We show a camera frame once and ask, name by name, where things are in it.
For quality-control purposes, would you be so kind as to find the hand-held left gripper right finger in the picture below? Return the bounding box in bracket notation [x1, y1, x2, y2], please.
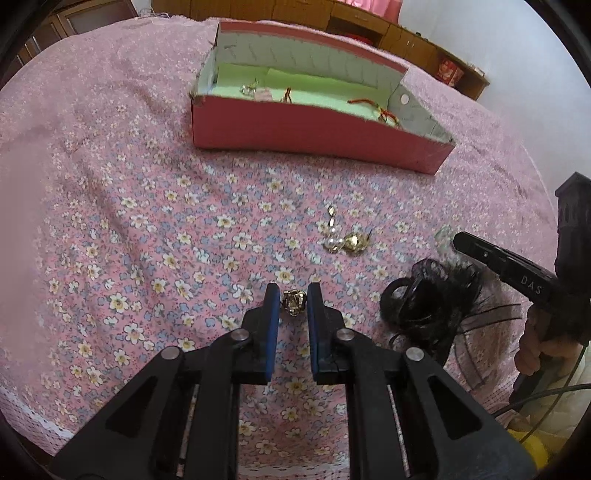
[307, 281, 550, 480]

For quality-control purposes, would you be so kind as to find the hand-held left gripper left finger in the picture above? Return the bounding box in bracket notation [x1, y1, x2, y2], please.
[48, 282, 281, 480]

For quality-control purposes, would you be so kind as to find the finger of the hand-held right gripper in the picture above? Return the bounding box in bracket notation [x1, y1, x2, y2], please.
[452, 232, 509, 278]

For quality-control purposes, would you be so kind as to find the gold ring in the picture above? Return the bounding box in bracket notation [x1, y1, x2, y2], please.
[281, 290, 308, 318]

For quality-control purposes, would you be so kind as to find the white bead bracelet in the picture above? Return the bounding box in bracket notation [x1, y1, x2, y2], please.
[434, 225, 458, 252]

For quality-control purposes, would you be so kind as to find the pink cardboard box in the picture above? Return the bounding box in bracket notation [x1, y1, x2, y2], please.
[189, 19, 458, 175]

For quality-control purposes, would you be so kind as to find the thick red cord bracelet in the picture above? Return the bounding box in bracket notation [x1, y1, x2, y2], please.
[346, 95, 393, 109]

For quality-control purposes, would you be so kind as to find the person's right hand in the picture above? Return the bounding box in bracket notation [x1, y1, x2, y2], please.
[516, 305, 589, 377]

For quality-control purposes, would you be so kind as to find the pearl gold earring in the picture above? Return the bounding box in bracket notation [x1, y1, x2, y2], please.
[318, 205, 345, 254]

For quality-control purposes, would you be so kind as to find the gold flower earring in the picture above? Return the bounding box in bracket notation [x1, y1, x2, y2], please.
[344, 231, 372, 254]

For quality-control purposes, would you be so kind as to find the white garment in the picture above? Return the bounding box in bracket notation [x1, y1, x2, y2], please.
[499, 364, 591, 439]

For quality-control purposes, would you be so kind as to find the red gift box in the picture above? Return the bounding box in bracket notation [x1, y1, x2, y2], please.
[436, 54, 462, 84]

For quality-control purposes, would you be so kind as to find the pink floral bedsheet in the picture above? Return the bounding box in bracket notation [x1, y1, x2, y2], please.
[0, 16, 568, 480]

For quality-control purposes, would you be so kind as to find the yellow object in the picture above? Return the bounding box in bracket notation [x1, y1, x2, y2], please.
[508, 427, 550, 467]

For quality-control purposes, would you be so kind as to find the long wooden cabinet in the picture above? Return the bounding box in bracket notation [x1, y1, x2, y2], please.
[152, 0, 490, 100]

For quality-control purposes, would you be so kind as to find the white and pink curtain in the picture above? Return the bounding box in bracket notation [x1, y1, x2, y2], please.
[332, 0, 402, 19]

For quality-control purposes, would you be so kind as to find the wooden headboard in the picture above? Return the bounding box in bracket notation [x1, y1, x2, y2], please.
[14, 0, 139, 79]

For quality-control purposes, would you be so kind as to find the black hair tie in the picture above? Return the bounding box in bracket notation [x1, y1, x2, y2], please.
[379, 257, 532, 370]

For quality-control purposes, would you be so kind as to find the black cable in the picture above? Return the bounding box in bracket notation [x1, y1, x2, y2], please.
[494, 342, 591, 444]

